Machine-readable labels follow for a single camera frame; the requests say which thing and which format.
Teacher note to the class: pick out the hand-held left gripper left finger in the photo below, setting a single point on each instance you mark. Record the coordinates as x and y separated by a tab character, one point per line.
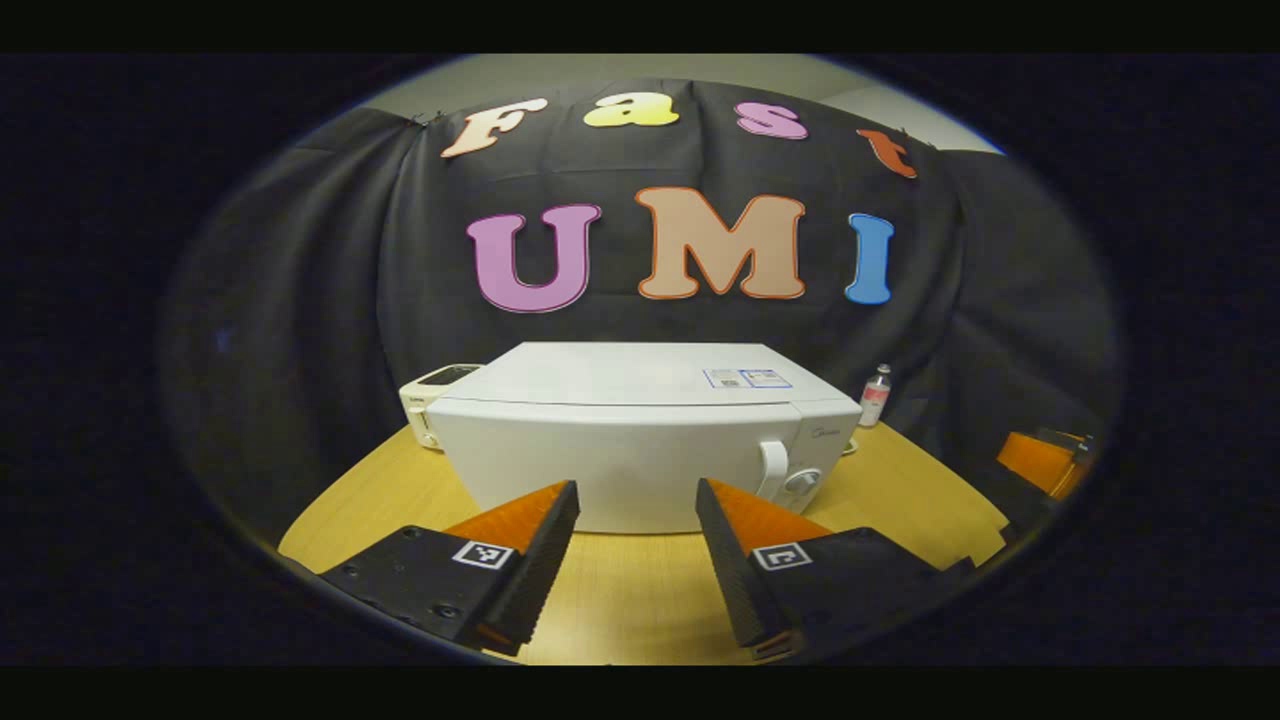
545	570

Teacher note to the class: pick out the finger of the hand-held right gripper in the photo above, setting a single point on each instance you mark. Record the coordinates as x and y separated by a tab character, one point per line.
1035	460

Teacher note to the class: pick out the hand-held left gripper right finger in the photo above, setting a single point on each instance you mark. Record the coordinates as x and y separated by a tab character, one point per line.
735	570

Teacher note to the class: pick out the white microwave oven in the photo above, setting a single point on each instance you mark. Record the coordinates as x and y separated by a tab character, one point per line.
620	450

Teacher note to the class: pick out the clear bottle with pink label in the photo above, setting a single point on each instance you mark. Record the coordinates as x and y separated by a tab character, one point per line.
874	400

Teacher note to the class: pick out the white toaster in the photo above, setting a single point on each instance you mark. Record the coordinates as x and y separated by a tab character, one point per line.
415	400

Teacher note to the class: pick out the black backdrop cloth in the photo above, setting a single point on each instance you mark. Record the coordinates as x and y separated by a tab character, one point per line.
300	300

